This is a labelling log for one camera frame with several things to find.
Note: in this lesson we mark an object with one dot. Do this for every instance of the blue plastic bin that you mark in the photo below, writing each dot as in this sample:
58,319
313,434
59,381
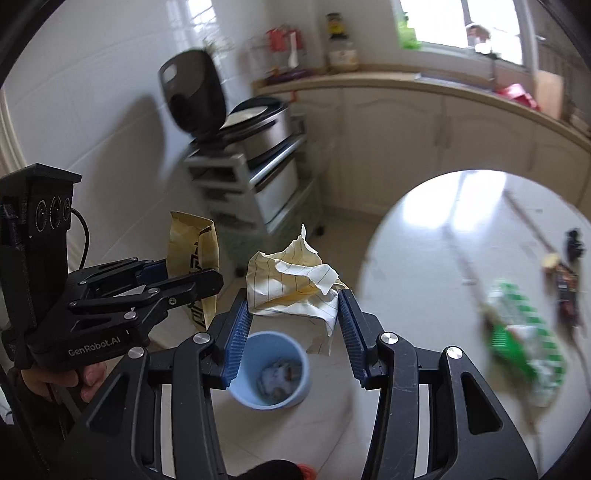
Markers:
281,344

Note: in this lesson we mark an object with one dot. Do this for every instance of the person's left forearm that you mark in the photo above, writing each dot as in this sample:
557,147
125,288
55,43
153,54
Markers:
37,429

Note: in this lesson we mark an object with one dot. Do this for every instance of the kitchen window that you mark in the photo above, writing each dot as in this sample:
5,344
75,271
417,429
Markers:
461,23

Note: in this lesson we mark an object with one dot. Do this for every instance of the crumpled wrapper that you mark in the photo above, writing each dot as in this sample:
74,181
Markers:
279,378

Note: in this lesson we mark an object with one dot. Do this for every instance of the red cloth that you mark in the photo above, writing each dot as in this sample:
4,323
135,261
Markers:
519,94

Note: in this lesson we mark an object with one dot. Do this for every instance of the person's left hand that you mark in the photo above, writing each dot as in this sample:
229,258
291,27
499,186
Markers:
92,381

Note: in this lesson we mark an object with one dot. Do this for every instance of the small black object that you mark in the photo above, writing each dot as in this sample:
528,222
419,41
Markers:
575,244

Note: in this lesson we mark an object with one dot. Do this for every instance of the black air fryer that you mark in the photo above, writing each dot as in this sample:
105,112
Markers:
194,92

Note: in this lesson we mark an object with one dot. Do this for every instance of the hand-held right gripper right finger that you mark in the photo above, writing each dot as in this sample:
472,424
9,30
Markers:
351,341

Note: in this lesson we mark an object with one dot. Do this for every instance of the lined paper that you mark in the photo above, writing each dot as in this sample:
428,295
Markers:
286,281

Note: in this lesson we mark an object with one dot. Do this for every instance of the yellow snack bag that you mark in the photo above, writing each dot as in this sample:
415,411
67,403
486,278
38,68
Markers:
184,244

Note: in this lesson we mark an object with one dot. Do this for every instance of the wooden cutting board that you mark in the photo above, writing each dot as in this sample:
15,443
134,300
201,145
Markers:
549,94

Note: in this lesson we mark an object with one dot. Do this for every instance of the dark brown wrapper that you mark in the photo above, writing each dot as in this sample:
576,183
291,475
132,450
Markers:
565,290

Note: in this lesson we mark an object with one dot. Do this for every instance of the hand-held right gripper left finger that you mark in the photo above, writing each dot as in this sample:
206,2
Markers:
238,341

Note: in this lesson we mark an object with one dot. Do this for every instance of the silver rice cooker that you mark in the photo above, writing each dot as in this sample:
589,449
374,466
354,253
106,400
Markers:
263,129

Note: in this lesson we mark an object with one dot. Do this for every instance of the small beige scrap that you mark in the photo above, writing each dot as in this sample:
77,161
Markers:
551,260

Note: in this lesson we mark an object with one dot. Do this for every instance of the person's dark trouser leg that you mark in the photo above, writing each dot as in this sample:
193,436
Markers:
268,470

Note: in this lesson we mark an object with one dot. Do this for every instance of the green white plastic bag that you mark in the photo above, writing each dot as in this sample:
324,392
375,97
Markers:
526,341

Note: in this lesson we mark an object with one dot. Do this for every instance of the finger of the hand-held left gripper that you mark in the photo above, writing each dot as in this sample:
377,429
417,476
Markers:
189,286
152,273

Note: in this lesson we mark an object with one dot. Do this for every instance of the cream kitchen cabinets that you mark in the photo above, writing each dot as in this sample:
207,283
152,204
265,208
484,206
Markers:
392,138

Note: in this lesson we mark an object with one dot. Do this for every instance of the green plant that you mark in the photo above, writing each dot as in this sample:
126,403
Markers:
408,34

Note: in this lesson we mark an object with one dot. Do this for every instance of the glass jar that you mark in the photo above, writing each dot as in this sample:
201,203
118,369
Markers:
342,50

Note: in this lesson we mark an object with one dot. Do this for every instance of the white rolling kitchen cart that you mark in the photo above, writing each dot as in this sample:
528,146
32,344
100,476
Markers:
277,194

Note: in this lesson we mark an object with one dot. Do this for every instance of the round white table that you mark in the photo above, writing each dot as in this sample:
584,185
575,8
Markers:
461,240

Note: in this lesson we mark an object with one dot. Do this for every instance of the kitchen faucet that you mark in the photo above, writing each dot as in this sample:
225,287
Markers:
489,55

